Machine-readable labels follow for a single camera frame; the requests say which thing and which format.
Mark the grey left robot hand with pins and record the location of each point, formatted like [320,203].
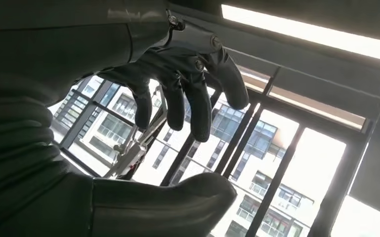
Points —
[62,39]

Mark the white wheeled metal stand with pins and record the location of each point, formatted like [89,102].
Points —
[132,157]

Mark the white multi-storey building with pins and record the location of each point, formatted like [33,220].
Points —
[261,140]

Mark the dark window frame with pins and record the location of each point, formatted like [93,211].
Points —
[275,186]

